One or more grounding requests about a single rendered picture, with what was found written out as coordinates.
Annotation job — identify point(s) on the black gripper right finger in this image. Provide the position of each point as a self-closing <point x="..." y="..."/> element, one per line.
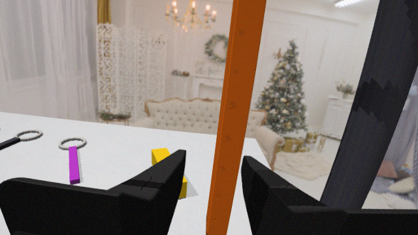
<point x="276" y="207"/>

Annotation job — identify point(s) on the black handle with white loop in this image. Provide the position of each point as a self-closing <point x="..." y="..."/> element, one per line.
<point x="17" y="139"/>

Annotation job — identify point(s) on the orange handle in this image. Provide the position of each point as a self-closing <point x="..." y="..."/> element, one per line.
<point x="242" y="56"/>

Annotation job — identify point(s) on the purple handle with grey loop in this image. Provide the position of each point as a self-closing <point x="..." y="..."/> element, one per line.
<point x="74" y="176"/>

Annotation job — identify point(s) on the yellow rectangular block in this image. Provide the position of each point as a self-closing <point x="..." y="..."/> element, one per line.
<point x="158" y="155"/>

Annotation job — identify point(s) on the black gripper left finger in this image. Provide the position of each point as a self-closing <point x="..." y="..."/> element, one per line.
<point x="142" y="205"/>

